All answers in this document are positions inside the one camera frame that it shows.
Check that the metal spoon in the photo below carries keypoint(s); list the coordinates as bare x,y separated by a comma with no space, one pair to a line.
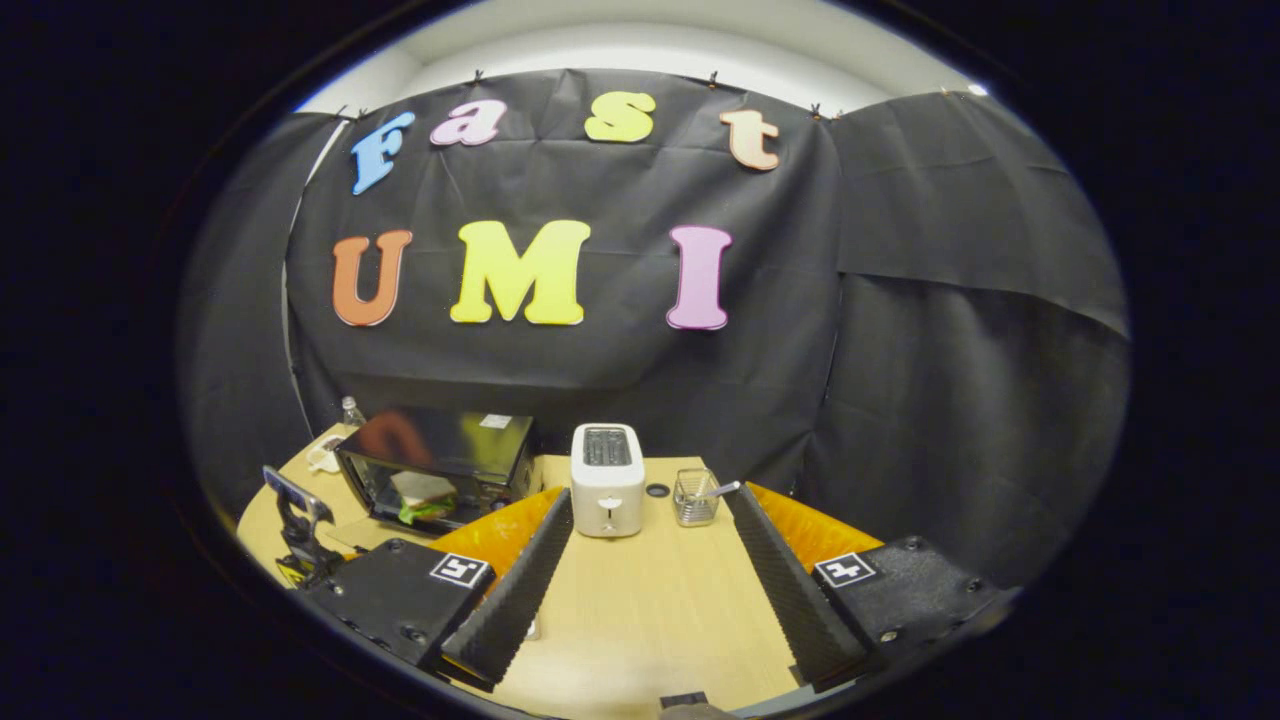
725,489

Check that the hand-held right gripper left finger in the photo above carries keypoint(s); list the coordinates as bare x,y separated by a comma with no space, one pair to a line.
515,600

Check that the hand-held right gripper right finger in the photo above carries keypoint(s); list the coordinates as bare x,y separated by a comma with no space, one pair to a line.
790,590

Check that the white seasoning dish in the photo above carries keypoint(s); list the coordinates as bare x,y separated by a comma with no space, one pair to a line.
325,458

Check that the clear water bottle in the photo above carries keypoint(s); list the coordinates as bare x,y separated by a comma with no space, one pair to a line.
352,412

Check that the black backdrop cloth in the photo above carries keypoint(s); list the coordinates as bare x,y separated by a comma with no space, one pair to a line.
780,300

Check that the bread and lettuce sandwich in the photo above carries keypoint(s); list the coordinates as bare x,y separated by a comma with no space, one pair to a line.
425,495

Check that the black electric oven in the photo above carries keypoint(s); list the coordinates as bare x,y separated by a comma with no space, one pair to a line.
450,440

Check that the white toaster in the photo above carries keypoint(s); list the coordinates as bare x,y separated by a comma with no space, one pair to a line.
607,485

